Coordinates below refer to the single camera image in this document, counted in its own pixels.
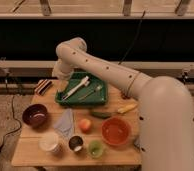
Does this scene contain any small green cup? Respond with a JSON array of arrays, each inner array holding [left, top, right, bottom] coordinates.
[[88, 140, 104, 158]]

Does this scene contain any silver fork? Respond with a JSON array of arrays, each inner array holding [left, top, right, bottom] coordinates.
[[78, 85, 102, 100]]

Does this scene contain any black cable on left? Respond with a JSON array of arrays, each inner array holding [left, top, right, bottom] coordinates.
[[0, 73, 23, 168]]

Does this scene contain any green plastic tray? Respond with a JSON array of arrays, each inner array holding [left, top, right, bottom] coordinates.
[[55, 72, 108, 106]]

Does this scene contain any green cucumber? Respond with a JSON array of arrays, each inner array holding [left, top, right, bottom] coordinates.
[[90, 111, 111, 119]]

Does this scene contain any purple bowl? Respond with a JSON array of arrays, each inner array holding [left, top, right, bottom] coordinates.
[[22, 104, 48, 128]]

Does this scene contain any black cable at back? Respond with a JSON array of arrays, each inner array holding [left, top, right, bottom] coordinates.
[[118, 10, 147, 65]]

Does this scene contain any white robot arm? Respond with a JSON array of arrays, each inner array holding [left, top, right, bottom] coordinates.
[[52, 37, 194, 171]]

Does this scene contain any white dish brush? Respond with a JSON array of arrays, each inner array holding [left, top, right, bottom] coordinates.
[[62, 76, 89, 100]]

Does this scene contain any small metal cup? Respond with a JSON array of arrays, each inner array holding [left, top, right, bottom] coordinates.
[[68, 136, 83, 152]]

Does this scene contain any white cup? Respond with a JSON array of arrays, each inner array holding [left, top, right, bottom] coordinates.
[[39, 132, 60, 154]]

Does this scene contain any black cable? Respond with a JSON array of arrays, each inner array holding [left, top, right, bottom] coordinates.
[[0, 73, 23, 168], [118, 10, 147, 65]]

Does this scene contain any peach fruit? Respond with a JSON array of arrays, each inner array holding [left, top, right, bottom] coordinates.
[[79, 119, 92, 133]]

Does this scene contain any orange bowl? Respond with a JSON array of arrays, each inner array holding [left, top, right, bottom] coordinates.
[[101, 117, 131, 146]]

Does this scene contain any blue cloth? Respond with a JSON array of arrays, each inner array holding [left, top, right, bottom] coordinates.
[[53, 108, 74, 139]]

